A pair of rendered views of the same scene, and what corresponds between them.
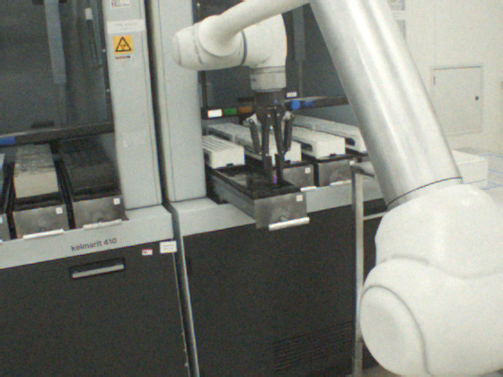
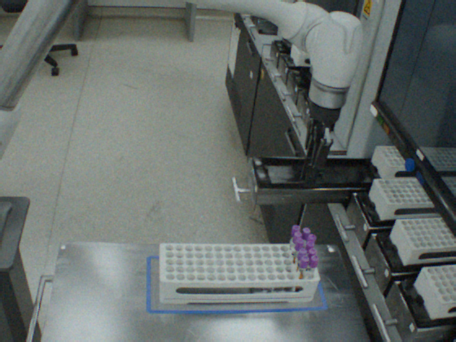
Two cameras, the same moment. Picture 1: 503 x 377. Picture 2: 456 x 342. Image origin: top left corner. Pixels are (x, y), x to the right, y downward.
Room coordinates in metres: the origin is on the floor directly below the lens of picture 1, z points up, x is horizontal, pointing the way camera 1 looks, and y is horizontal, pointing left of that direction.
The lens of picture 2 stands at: (1.39, -1.09, 1.56)
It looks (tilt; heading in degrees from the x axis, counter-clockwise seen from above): 36 degrees down; 99
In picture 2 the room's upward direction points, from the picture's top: 8 degrees clockwise
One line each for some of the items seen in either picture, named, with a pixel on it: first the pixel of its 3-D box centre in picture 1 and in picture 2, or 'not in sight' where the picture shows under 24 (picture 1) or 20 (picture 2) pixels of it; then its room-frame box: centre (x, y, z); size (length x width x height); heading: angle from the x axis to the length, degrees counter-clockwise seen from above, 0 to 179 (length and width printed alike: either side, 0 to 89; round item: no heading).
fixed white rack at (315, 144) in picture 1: (308, 143); (451, 240); (1.79, -0.17, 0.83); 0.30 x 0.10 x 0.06; 22
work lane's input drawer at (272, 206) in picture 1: (233, 179); (363, 180); (1.57, 0.07, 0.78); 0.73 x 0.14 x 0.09; 22
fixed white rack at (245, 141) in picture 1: (266, 149); (425, 199); (1.73, -0.03, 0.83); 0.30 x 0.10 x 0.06; 22
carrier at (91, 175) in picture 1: (92, 176); not in sight; (1.44, 0.45, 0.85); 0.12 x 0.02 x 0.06; 112
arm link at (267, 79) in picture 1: (268, 79); (329, 90); (1.42, -0.04, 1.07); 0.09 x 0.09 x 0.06
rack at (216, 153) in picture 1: (213, 152); (423, 165); (1.74, 0.13, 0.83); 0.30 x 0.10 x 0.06; 22
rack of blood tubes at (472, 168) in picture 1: (433, 163); (237, 274); (1.32, -0.44, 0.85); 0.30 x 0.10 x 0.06; 20
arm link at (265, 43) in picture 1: (260, 37); (335, 46); (1.41, -0.03, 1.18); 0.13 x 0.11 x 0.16; 114
